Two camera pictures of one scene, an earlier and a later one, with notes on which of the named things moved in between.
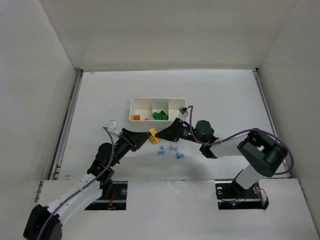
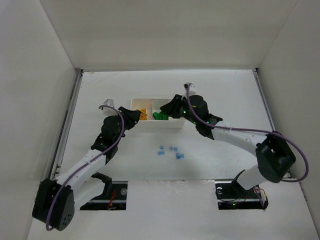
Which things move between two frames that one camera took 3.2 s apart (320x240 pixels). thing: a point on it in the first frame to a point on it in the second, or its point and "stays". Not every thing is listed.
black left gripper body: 128,139 to 127,115
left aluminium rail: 65,132 stays
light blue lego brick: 179,156 stays
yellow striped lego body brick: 152,138 to 143,115
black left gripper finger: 139,138 to 130,117
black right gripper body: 178,130 to 176,106
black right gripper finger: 170,133 to 172,109
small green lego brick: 160,116 stays
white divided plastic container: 148,113 stays
